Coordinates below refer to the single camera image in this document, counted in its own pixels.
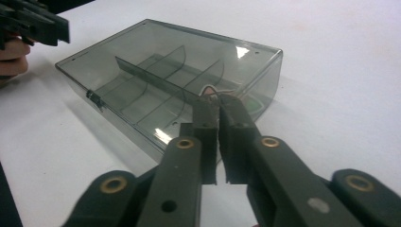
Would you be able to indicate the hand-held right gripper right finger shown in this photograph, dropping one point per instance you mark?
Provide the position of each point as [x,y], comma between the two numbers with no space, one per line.
[274,176]

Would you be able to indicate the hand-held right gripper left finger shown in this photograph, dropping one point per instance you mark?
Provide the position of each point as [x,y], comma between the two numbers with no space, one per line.
[183,176]

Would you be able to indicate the transparent grey compartment box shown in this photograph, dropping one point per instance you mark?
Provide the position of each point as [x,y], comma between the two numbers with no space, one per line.
[142,63]

